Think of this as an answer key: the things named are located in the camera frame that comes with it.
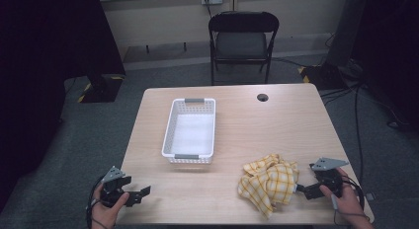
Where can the black stand base striped tape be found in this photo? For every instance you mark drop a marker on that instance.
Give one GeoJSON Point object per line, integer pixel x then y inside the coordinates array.
{"type": "Point", "coordinates": [324, 76]}
{"type": "Point", "coordinates": [102, 87]}

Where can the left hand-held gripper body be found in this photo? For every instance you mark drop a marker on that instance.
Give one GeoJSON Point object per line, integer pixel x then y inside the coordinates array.
{"type": "Point", "coordinates": [113, 189]}

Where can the white perforated plastic basket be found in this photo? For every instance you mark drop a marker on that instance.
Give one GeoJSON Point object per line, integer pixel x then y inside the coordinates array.
{"type": "Point", "coordinates": [192, 133]}

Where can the person's left hand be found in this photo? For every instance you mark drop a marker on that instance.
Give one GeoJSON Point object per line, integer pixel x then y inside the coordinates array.
{"type": "Point", "coordinates": [107, 214]}

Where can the yellow checked cloth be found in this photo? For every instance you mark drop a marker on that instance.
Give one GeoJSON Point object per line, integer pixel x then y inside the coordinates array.
{"type": "Point", "coordinates": [273, 186]}

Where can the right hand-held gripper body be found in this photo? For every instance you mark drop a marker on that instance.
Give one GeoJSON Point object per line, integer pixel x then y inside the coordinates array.
{"type": "Point", "coordinates": [329, 179]}

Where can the large black curtain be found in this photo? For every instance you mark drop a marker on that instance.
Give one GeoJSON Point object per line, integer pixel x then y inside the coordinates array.
{"type": "Point", "coordinates": [39, 74]}

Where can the black curtain with grey post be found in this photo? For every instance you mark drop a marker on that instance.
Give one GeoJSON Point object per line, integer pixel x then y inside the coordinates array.
{"type": "Point", "coordinates": [388, 41]}

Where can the small grey floor box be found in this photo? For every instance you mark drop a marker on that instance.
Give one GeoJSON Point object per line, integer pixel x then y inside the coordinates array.
{"type": "Point", "coordinates": [370, 196]}

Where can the black folding chair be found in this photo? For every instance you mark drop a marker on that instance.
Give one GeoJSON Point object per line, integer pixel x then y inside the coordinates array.
{"type": "Point", "coordinates": [242, 44]}

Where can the person's right hand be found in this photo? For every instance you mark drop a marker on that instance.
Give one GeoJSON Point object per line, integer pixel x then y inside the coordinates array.
{"type": "Point", "coordinates": [349, 202]}

